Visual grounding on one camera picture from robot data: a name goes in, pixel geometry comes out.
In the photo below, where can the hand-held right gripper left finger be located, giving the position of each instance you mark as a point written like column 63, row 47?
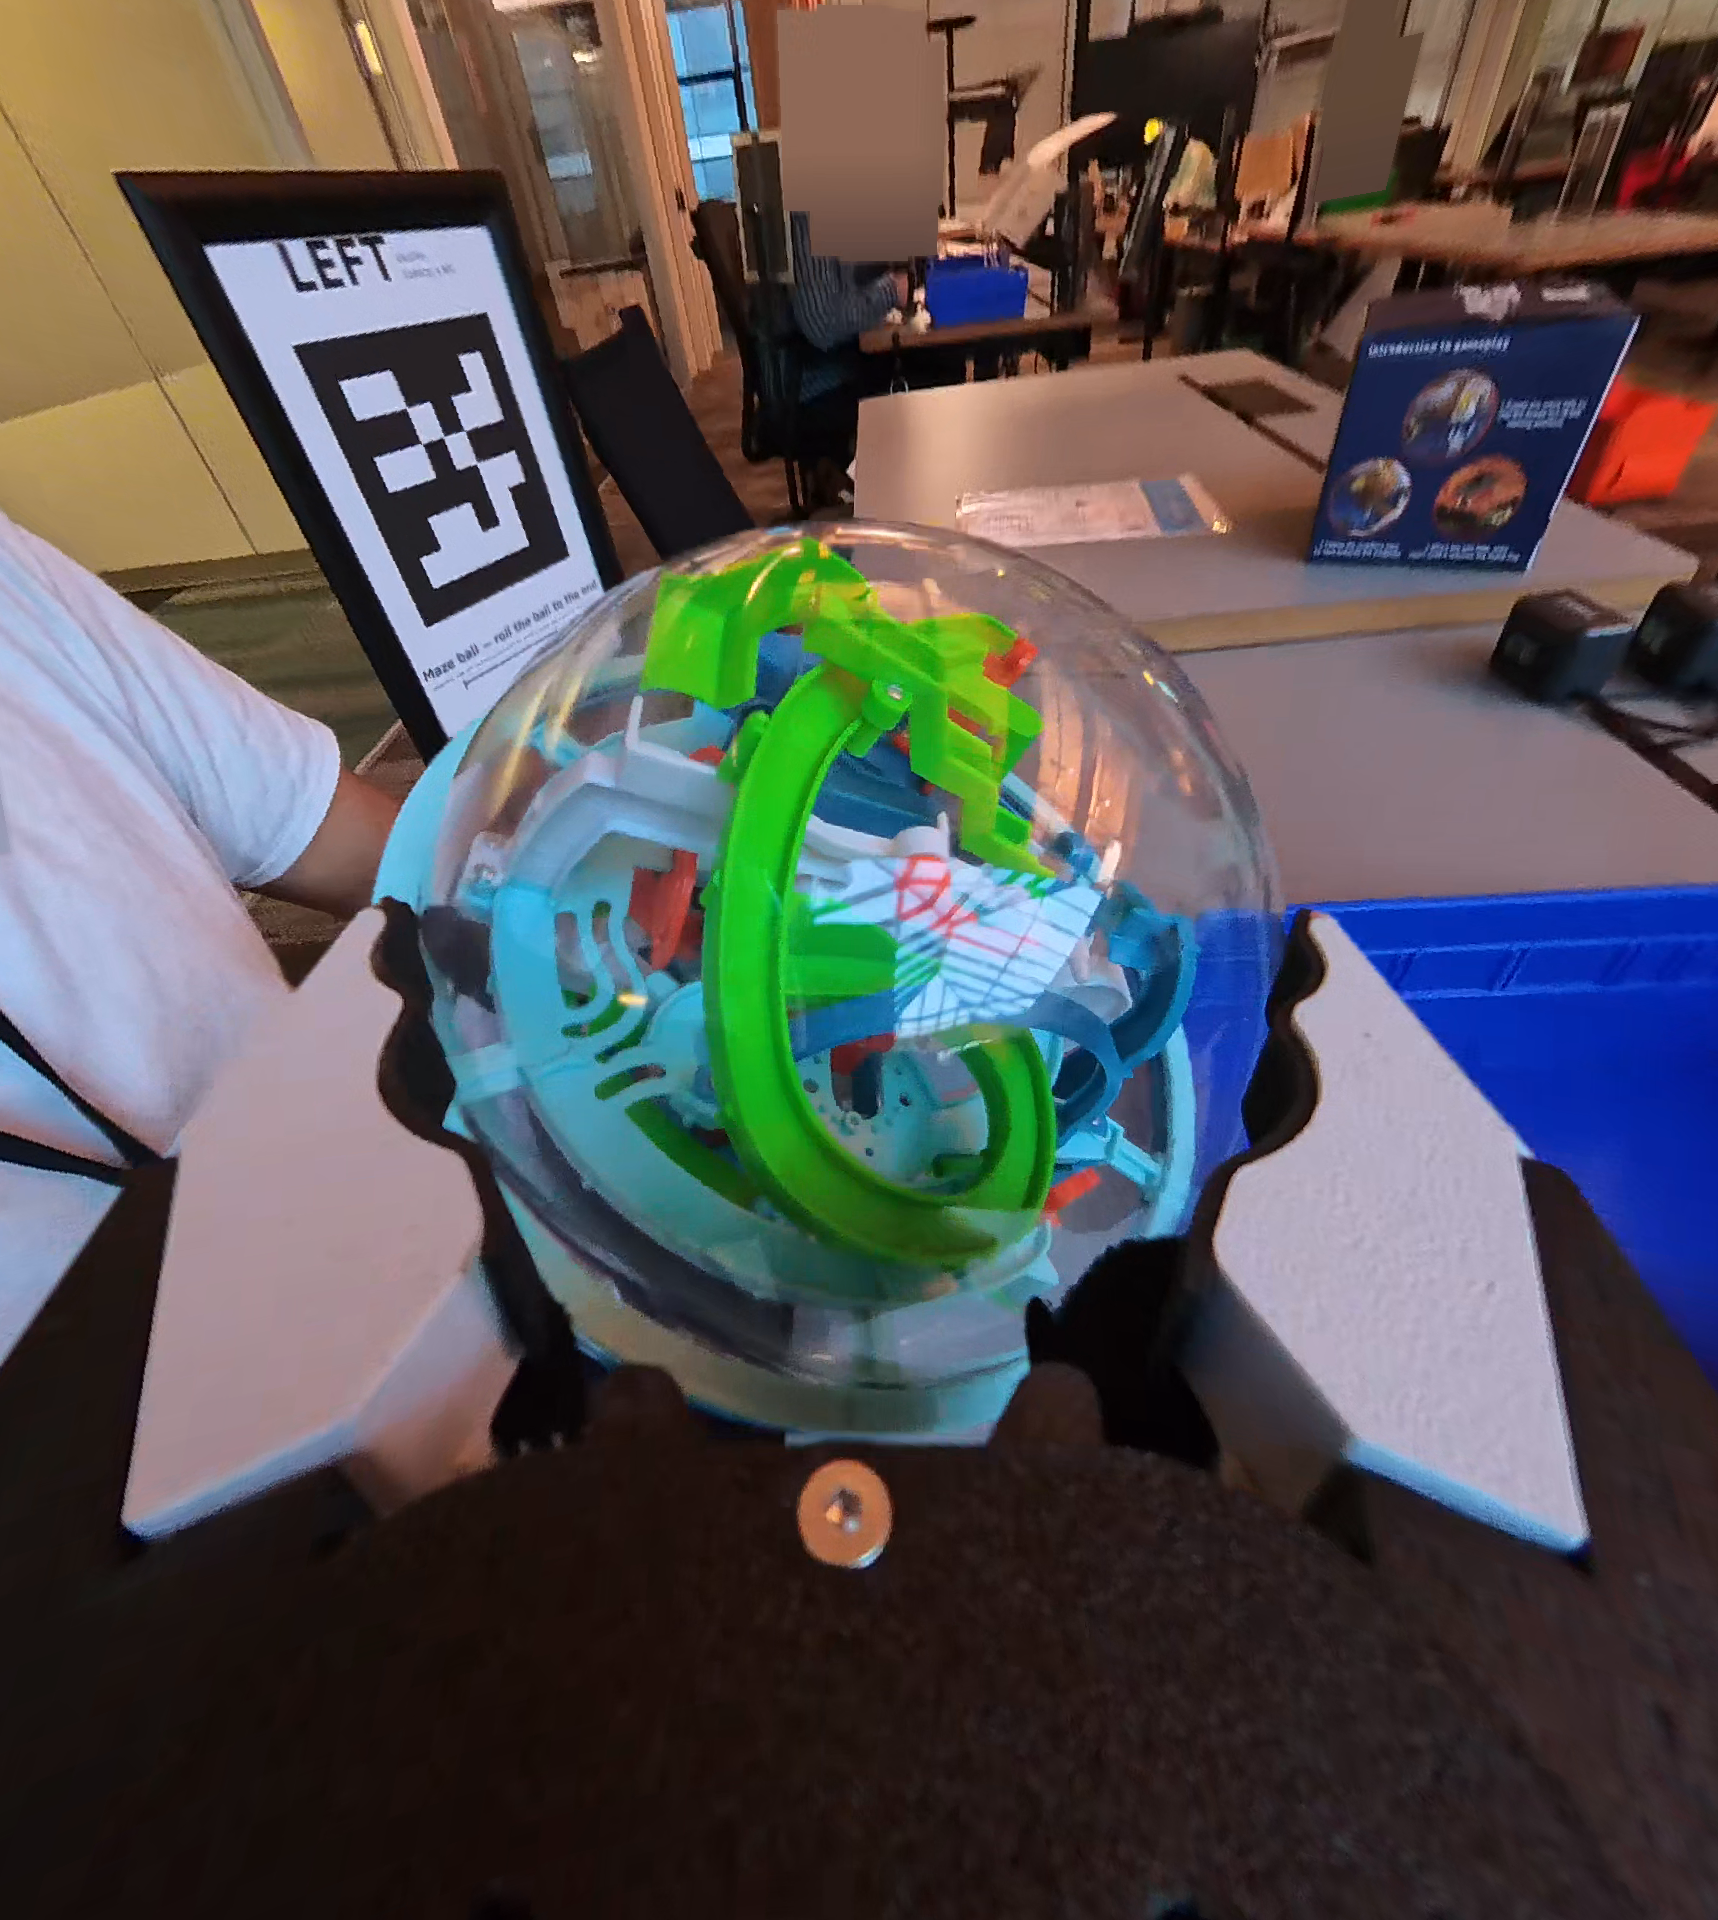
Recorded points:
column 304, row 1261

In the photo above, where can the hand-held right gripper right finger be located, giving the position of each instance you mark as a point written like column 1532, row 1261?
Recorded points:
column 1400, row 1275

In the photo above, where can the blue plastic bin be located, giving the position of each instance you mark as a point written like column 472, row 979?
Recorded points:
column 1626, row 1125

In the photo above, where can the clear plastic maze ball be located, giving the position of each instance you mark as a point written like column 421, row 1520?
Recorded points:
column 859, row 930

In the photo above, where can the person's left forearm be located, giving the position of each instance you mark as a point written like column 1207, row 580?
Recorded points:
column 341, row 849

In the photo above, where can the black power adapter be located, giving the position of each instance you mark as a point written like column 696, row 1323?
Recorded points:
column 1699, row 631
column 1557, row 644

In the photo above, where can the black framed tag sign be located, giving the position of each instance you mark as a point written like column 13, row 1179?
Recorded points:
column 425, row 450

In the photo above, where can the clear plastic document bag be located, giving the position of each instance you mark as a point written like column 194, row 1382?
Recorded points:
column 1085, row 514

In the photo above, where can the dark blue printed box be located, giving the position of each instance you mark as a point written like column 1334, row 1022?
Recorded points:
column 1474, row 434

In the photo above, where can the orange object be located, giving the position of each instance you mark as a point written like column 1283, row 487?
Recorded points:
column 1639, row 442

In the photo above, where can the small blue bin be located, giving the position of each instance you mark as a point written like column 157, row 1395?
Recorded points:
column 976, row 292

